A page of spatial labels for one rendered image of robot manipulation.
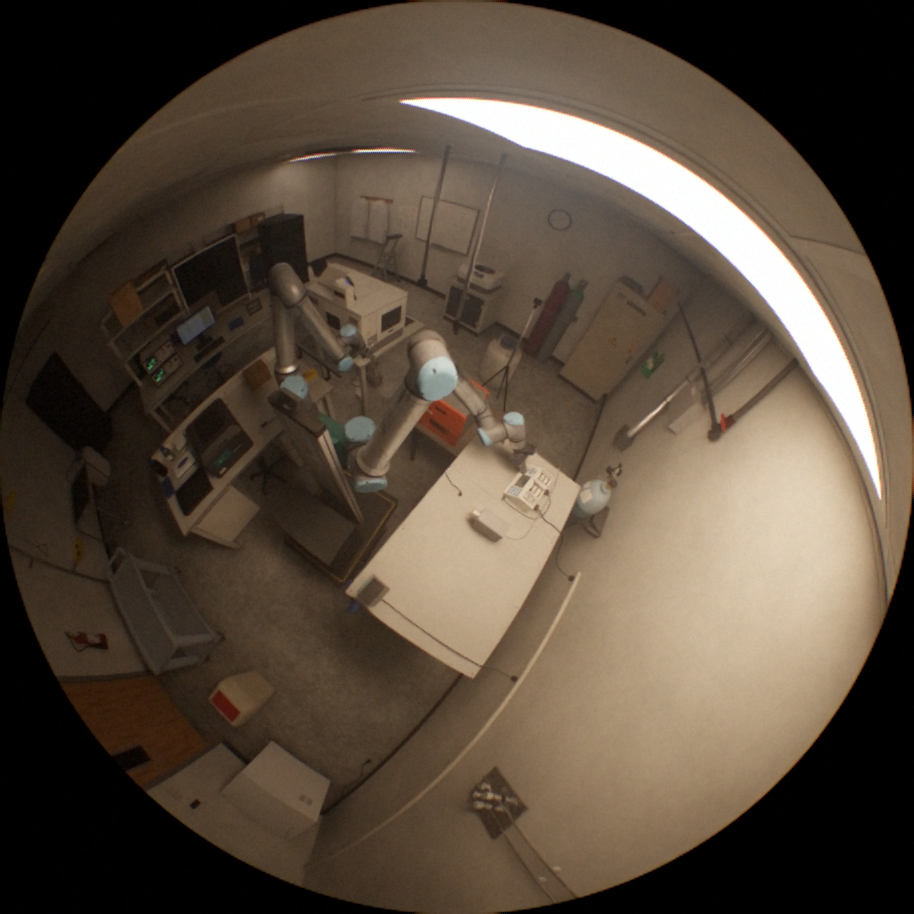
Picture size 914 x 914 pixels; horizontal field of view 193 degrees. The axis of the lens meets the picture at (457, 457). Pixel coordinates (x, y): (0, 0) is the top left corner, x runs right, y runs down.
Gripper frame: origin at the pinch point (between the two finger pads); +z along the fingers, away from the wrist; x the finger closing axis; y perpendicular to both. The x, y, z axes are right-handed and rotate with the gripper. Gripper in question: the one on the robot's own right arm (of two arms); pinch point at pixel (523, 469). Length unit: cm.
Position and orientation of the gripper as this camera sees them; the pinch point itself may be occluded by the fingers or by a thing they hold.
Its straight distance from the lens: 146.1
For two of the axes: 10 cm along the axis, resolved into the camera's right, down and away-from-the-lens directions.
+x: -6.3, 6.1, -4.8
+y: -7.2, -2.4, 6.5
